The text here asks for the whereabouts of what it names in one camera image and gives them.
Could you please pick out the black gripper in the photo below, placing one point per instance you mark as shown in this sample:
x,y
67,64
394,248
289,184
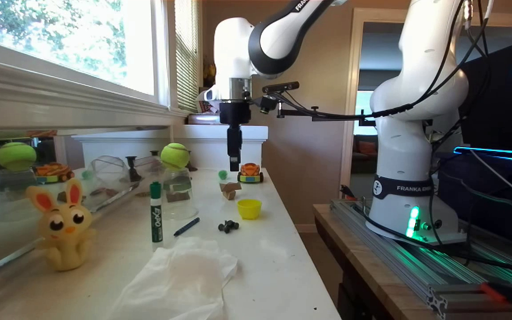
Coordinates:
x,y
236,113

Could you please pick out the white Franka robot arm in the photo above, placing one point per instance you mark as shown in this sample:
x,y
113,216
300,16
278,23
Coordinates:
x,y
417,94

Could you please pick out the orange toy car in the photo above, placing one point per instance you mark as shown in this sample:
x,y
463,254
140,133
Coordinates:
x,y
250,172

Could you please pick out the green tennis ball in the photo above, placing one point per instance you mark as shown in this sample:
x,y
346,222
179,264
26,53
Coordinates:
x,y
175,156

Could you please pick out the small black toy piece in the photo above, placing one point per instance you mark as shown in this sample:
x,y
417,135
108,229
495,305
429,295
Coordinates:
x,y
229,225

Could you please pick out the dark blue pen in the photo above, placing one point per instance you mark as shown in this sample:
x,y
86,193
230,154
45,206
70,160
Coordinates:
x,y
186,225

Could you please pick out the white window blind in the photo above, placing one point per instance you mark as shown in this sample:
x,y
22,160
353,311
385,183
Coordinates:
x,y
186,58

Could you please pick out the dark metal candle holder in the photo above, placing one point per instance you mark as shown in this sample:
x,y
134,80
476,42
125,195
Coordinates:
x,y
134,168

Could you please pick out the green capped whiteboard marker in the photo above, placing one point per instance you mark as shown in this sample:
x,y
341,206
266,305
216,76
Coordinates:
x,y
157,215

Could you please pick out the clear wine glass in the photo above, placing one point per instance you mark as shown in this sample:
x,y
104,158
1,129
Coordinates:
x,y
108,174

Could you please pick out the white crumpled cloth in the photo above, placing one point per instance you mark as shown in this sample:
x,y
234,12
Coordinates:
x,y
177,280

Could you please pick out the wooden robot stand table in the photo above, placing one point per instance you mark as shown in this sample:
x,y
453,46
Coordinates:
x,y
357,275

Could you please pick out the yellow plush bunny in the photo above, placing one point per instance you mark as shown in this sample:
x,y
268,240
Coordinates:
x,y
63,227

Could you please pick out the blue lit computer case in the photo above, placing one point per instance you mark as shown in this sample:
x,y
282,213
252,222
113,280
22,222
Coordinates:
x,y
493,188

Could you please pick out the black computer monitor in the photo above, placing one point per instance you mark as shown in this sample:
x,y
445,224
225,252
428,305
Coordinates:
x,y
493,99

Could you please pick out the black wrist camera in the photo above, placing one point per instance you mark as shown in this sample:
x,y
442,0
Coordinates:
x,y
264,103

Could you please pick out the black stereo camera bar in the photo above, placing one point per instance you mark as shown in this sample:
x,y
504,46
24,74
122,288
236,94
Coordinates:
x,y
280,87

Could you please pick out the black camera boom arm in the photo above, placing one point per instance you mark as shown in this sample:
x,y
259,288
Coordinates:
x,y
328,115

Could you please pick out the aluminium rail frame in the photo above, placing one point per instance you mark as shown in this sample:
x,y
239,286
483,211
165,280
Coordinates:
x,y
399,259

